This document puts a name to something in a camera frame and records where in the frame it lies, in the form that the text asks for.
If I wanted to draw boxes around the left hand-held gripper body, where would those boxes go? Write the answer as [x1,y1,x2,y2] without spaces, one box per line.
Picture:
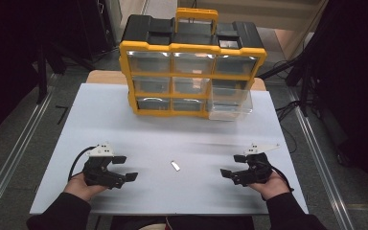
[82,142,126,190]

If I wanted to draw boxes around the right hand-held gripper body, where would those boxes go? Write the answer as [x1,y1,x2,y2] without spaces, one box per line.
[231,143,281,187]

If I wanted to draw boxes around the person's right hand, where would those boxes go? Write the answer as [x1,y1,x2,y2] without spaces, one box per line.
[247,171,291,201]

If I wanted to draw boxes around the person's left hand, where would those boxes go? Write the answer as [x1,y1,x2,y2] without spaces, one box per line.
[63,172,108,202]

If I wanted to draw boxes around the white table sheet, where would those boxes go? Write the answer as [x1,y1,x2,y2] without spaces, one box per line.
[29,82,310,216]

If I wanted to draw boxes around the open clear plastic drawer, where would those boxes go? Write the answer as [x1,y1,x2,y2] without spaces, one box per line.
[207,80,254,122]

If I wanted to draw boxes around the black metal stand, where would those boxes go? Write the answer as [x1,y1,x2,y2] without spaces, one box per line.
[34,41,68,105]

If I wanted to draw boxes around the yellow black drawer organizer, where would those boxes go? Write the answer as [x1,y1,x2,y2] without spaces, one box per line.
[119,7,268,121]

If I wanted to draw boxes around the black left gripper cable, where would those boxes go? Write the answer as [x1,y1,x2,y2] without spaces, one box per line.
[67,146,97,182]

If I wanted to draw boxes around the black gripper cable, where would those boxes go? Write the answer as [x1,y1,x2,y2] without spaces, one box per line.
[67,146,97,182]
[262,161,295,202]

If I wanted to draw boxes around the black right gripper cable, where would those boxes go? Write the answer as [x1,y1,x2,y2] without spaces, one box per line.
[262,161,295,202]

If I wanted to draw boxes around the metal floor rail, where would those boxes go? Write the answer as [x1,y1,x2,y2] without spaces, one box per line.
[0,73,60,219]
[287,85,357,230]

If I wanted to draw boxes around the black floor cables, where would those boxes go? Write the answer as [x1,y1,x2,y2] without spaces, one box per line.
[257,58,305,154]

